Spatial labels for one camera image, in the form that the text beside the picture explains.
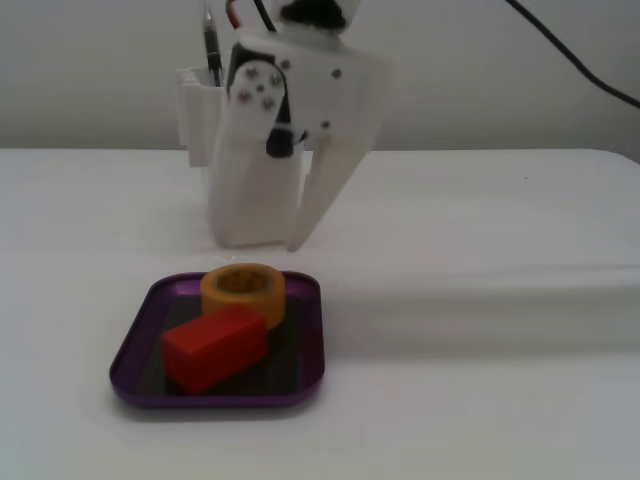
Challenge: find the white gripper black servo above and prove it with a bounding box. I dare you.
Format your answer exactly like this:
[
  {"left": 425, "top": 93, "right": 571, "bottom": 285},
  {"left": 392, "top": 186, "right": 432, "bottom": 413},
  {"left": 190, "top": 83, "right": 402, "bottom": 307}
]
[{"left": 214, "top": 29, "right": 395, "bottom": 252}]

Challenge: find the yellow tape roll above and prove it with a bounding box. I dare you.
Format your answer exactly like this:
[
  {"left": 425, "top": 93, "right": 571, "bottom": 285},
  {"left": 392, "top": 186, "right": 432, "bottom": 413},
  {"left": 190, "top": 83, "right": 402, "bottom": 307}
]
[{"left": 200, "top": 263, "right": 287, "bottom": 331}]

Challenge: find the white plastic pen holder box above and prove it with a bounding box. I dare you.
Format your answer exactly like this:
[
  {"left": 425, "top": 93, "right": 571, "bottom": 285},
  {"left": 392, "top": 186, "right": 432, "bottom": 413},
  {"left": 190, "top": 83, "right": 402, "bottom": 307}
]
[{"left": 175, "top": 67, "right": 307, "bottom": 251}]

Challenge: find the black pen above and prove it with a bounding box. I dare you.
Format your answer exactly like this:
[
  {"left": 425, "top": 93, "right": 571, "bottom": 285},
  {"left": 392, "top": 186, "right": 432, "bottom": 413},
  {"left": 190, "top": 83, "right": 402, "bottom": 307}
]
[{"left": 201, "top": 12, "right": 224, "bottom": 87}]

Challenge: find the red rectangular block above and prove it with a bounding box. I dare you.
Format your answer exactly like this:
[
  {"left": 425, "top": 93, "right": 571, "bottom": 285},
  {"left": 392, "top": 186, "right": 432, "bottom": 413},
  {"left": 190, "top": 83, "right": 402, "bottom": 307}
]
[{"left": 160, "top": 305, "right": 269, "bottom": 395}]

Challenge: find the purple metal tray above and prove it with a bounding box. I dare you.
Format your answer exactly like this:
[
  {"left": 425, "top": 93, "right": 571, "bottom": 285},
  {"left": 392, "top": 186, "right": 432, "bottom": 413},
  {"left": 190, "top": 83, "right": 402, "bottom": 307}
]
[{"left": 108, "top": 271, "right": 326, "bottom": 411}]

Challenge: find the black cable tie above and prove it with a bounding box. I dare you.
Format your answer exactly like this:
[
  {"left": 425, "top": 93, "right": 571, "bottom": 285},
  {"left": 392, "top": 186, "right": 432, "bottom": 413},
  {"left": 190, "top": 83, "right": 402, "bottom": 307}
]
[{"left": 265, "top": 124, "right": 306, "bottom": 159}]

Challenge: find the thin dark servo cable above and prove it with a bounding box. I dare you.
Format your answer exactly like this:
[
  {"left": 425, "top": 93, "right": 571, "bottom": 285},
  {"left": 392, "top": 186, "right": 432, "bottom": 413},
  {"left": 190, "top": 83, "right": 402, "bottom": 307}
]
[{"left": 251, "top": 0, "right": 280, "bottom": 35}]

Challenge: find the red servo wire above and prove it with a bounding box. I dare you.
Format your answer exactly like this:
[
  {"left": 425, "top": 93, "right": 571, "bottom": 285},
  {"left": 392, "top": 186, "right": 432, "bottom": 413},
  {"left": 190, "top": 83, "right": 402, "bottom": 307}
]
[{"left": 223, "top": 0, "right": 252, "bottom": 31}]

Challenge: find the thick black cable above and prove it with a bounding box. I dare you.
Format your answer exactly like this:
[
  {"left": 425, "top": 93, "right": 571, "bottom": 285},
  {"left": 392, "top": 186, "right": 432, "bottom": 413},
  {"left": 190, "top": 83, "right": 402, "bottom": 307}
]
[{"left": 503, "top": 0, "right": 640, "bottom": 109}]

